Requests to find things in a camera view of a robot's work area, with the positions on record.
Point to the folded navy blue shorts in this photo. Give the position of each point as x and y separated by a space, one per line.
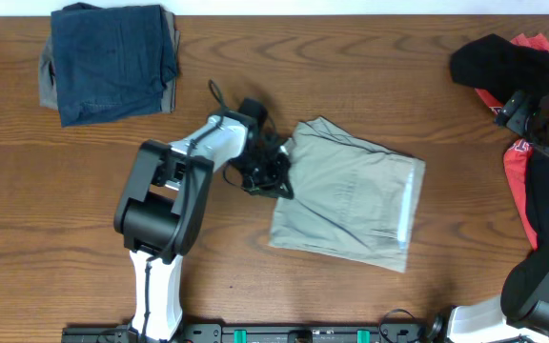
110 63

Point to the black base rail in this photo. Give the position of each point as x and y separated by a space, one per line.
215 333

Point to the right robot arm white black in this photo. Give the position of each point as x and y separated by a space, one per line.
521 312

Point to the khaki green shorts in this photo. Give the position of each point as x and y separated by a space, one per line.
353 198

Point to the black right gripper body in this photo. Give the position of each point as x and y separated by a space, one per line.
527 111

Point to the black garment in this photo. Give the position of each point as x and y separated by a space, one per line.
503 69

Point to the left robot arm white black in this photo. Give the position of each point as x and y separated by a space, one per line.
161 209

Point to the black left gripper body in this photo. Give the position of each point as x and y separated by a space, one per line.
263 174

